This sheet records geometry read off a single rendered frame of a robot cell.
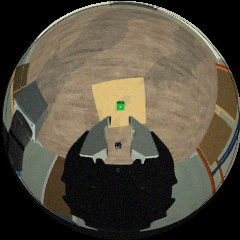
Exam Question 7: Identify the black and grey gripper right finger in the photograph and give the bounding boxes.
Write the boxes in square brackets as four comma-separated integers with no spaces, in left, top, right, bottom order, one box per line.
[129,116,178,186]

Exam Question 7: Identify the black die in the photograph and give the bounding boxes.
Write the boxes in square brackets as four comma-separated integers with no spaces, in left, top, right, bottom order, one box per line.
[115,142,121,149]

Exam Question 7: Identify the green die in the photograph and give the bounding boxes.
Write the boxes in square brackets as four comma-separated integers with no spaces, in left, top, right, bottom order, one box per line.
[116,101,125,110]

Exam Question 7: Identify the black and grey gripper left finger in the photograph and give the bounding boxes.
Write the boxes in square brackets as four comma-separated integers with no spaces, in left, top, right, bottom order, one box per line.
[61,116,111,183]

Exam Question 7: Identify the tan mat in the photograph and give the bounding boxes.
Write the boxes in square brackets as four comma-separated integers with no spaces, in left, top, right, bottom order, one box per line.
[91,77,146,128]

